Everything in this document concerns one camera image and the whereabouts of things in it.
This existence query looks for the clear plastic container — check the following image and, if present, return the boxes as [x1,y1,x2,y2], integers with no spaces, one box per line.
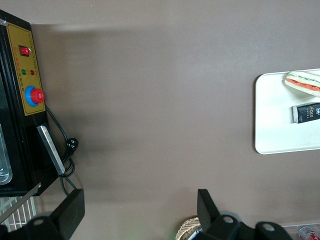
[281,221,320,240]

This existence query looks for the red emergency stop button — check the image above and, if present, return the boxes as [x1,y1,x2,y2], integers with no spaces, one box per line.
[24,85,46,107]

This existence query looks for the toy sandwich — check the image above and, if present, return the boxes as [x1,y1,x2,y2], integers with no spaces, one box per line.
[283,69,320,98]

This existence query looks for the white wire rack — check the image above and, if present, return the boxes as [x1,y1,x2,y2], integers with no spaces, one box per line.
[0,196,39,234]

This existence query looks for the thin metal strip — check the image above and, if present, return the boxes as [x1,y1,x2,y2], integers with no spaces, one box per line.
[0,182,42,225]

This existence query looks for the woven wicker basket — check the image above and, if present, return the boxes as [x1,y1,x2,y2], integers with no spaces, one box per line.
[175,216,204,240]

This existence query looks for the steel pan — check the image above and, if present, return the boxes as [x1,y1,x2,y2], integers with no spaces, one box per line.
[0,123,13,186]

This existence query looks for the silver metal handle bar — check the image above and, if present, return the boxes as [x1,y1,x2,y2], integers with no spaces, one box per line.
[36,124,66,175]

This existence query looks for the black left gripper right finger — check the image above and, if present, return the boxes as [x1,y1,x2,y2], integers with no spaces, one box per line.
[196,188,241,240]

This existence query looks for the red rocker switch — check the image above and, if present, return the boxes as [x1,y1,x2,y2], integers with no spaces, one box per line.
[19,45,31,58]

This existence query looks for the white plastic tray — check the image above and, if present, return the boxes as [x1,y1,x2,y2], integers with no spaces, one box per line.
[254,68,320,155]

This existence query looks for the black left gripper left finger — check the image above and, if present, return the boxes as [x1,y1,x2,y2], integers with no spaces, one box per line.
[24,188,86,240]

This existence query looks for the black Face box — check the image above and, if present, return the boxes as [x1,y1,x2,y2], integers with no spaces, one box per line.
[291,101,320,124]

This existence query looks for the black power cable with plug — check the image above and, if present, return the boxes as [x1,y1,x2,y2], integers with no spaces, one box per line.
[44,104,80,196]

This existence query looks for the black machine with yellow panel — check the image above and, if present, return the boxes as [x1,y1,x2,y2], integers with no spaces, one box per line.
[0,9,66,197]

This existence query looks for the red and white can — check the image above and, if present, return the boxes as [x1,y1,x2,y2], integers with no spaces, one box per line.
[298,226,320,240]

